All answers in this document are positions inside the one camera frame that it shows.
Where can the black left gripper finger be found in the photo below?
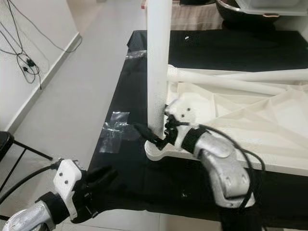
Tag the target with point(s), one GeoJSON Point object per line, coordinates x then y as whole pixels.
{"type": "Point", "coordinates": [95, 174]}
{"type": "Point", "coordinates": [107, 180]}

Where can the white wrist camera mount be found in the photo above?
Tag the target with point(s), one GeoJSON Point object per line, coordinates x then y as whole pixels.
{"type": "Point", "coordinates": [67, 180]}
{"type": "Point", "coordinates": [183, 111]}

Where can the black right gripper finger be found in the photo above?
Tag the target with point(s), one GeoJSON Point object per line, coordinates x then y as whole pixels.
{"type": "Point", "coordinates": [147, 134]}

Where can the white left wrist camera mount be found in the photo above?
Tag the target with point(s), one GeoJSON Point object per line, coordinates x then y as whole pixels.
{"type": "Point", "coordinates": [67, 180]}

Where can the black folding chair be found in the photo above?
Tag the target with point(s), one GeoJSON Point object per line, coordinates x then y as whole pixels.
{"type": "Point", "coordinates": [4, 142]}

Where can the white plastic table top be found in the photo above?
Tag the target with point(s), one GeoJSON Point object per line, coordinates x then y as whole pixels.
{"type": "Point", "coordinates": [269, 139]}

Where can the clear plastic bag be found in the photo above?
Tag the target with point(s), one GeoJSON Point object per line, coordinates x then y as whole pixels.
{"type": "Point", "coordinates": [135, 54]}
{"type": "Point", "coordinates": [118, 131]}

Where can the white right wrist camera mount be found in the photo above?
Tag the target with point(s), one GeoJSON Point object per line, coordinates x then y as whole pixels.
{"type": "Point", "coordinates": [183, 111]}

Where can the white plastic table leg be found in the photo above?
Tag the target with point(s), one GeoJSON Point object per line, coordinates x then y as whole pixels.
{"type": "Point", "coordinates": [159, 57]}
{"type": "Point", "coordinates": [279, 74]}
{"type": "Point", "coordinates": [231, 84]}

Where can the black tablecloth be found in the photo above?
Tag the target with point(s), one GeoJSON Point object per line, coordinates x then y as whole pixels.
{"type": "Point", "coordinates": [134, 187]}

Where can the beige patterned cloth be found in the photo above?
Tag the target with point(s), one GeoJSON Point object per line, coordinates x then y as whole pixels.
{"type": "Point", "coordinates": [192, 19]}

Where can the green lidded clear box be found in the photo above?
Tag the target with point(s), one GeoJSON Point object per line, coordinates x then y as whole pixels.
{"type": "Point", "coordinates": [274, 5]}

